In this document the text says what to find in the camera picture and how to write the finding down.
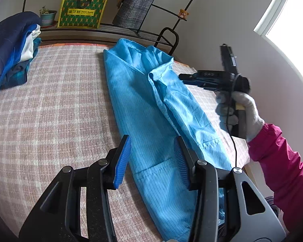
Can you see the potted plant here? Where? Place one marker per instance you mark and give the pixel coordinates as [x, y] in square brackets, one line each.
[48, 19]

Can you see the black metal clothes rack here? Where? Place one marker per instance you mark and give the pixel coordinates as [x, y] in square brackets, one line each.
[177, 41]

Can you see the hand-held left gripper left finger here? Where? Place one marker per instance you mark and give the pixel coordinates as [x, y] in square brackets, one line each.
[122, 161]

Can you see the pink plaid blanket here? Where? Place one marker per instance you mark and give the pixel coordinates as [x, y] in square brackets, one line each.
[53, 121]

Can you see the small brown teddy bear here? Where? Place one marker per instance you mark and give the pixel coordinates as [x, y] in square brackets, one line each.
[183, 13]

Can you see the window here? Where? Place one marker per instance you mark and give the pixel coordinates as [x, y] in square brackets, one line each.
[293, 30]

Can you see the person's right forearm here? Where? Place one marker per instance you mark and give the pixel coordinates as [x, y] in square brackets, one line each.
[287, 171]

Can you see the dark teal checked folded garment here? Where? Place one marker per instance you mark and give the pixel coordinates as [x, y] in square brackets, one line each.
[17, 77]

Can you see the yellow green patterned bag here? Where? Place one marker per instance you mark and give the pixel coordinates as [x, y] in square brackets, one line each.
[83, 12]

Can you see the light blue striped work coat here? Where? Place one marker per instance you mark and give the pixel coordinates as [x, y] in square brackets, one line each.
[146, 121]

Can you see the grey checked long coat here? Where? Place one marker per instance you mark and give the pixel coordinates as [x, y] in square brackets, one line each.
[138, 2]

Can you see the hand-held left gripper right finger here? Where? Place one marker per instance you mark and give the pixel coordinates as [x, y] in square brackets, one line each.
[181, 166]

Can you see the person's right hand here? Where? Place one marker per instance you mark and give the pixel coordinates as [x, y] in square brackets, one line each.
[253, 121]

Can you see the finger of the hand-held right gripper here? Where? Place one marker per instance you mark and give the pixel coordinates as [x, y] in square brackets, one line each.
[188, 77]
[200, 83]

